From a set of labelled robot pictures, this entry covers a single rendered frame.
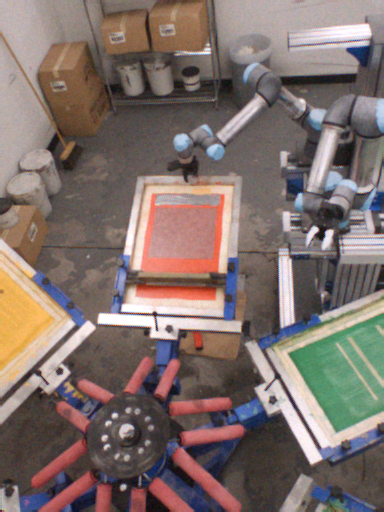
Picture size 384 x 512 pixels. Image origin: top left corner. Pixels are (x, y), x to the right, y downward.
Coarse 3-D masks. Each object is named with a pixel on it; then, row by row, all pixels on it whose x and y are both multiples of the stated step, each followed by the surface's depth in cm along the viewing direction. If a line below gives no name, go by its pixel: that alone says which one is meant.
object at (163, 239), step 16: (160, 208) 254; (176, 208) 252; (160, 224) 250; (176, 224) 248; (144, 240) 247; (160, 240) 245; (176, 240) 244; (144, 256) 243; (160, 256) 242; (176, 256) 240; (176, 272) 236; (144, 288) 236; (160, 288) 234
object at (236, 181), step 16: (160, 176) 258; (176, 176) 257; (192, 176) 255; (208, 176) 253; (224, 176) 251; (240, 176) 250; (240, 192) 246; (240, 208) 245; (128, 240) 245; (128, 304) 229
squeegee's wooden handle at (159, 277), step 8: (144, 272) 228; (152, 272) 227; (160, 272) 226; (168, 272) 226; (144, 280) 231; (152, 280) 230; (160, 280) 229; (168, 280) 228; (176, 280) 227; (184, 280) 226; (192, 280) 225; (200, 280) 224; (208, 280) 223
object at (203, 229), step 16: (192, 208) 250; (208, 208) 249; (192, 224) 246; (208, 224) 245; (192, 240) 242; (208, 240) 241; (192, 256) 238; (208, 256) 237; (192, 272) 235; (176, 288) 233; (192, 288) 231; (208, 288) 230
